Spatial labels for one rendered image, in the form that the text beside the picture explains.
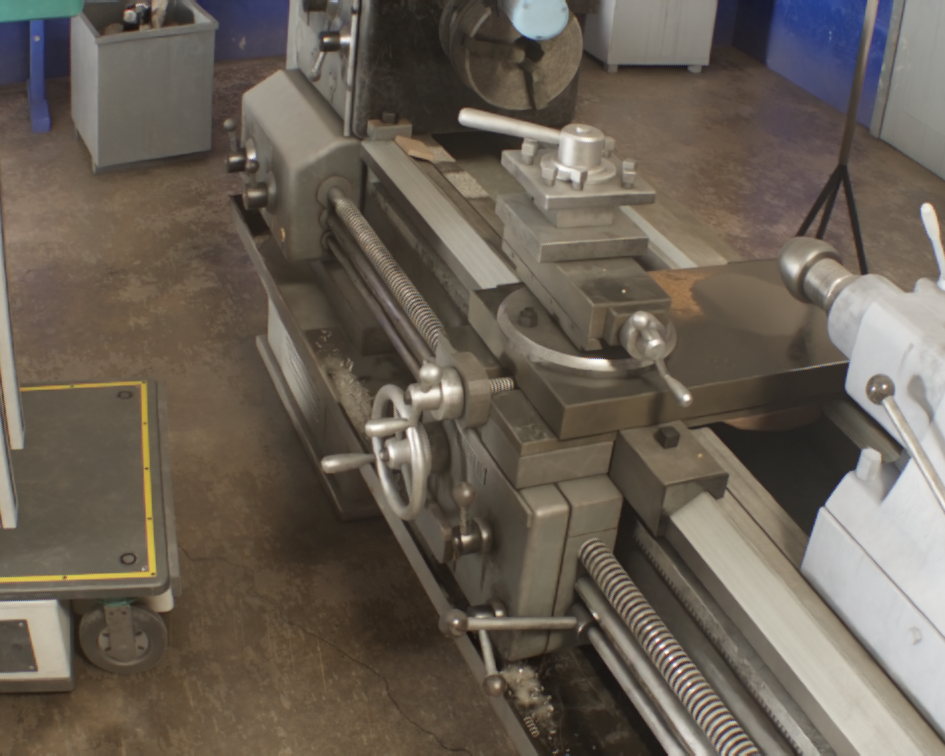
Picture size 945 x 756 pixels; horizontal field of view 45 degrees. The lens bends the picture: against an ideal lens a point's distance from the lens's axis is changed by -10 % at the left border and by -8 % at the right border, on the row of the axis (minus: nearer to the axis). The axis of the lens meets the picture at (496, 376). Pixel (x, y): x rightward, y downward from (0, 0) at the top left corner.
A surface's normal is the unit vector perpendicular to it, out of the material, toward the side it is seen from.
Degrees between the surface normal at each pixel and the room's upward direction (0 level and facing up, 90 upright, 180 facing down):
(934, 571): 61
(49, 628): 90
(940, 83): 90
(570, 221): 90
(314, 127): 32
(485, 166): 0
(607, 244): 90
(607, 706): 0
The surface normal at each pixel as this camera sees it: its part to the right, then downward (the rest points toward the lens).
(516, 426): 0.10, -0.85
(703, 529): -0.46, -0.61
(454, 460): -0.92, 0.13
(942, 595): -0.76, -0.29
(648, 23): 0.39, 0.51
